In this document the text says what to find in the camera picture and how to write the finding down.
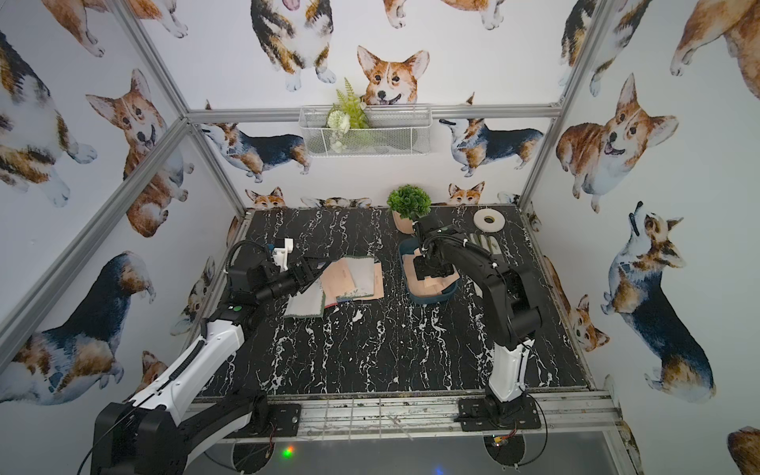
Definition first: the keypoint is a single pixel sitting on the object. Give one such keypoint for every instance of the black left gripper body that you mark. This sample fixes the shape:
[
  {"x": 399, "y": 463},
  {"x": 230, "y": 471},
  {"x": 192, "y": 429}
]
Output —
[{"x": 305, "y": 271}]

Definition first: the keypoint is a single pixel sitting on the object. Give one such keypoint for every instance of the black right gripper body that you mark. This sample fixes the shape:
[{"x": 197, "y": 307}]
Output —
[{"x": 426, "y": 267}]

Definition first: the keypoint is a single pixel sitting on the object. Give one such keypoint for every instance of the teal plastic storage box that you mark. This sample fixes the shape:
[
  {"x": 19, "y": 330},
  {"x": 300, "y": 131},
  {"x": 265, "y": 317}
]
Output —
[{"x": 407, "y": 247}]

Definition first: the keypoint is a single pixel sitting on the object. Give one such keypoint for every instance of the green bordered stationery paper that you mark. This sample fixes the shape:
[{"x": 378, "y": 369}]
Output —
[
  {"x": 308, "y": 304},
  {"x": 362, "y": 271}
]

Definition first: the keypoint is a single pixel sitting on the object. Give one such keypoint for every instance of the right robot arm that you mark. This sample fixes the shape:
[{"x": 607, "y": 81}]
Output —
[{"x": 511, "y": 309}]

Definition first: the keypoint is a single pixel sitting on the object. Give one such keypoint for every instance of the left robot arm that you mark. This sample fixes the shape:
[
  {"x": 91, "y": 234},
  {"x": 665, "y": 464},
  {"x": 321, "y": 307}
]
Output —
[{"x": 151, "y": 433}]

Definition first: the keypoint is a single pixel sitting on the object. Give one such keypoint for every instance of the beige ribbed plant pot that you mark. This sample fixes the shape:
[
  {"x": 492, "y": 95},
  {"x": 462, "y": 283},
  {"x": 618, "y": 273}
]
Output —
[{"x": 403, "y": 225}]

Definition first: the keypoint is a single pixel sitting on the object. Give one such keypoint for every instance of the white tape roll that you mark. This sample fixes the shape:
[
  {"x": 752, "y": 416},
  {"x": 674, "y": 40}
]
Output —
[{"x": 489, "y": 220}]

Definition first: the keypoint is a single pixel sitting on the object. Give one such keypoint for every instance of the green artificial potted plant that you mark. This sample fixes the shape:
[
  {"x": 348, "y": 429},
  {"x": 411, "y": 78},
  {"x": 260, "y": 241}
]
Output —
[{"x": 410, "y": 202}]

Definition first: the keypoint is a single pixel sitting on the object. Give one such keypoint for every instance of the artificial fern with flower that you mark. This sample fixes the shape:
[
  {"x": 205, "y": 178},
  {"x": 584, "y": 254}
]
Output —
[{"x": 347, "y": 121}]

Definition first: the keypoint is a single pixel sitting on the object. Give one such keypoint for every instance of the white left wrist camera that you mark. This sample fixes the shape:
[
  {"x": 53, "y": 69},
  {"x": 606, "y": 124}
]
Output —
[{"x": 281, "y": 249}]

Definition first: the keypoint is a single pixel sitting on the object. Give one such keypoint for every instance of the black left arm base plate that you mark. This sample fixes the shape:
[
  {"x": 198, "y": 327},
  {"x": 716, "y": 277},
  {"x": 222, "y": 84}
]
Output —
[{"x": 278, "y": 420}]

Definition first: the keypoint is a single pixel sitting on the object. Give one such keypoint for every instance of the white wire wall basket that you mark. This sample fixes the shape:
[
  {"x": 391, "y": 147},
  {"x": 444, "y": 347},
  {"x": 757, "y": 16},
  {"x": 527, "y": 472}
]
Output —
[{"x": 373, "y": 131}]

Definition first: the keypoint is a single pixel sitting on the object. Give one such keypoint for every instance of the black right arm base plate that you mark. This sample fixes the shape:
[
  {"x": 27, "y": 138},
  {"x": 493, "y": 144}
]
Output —
[{"x": 489, "y": 414}]

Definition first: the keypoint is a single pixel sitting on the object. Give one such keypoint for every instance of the aluminium frame post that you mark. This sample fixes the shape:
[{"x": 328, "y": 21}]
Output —
[{"x": 147, "y": 51}]

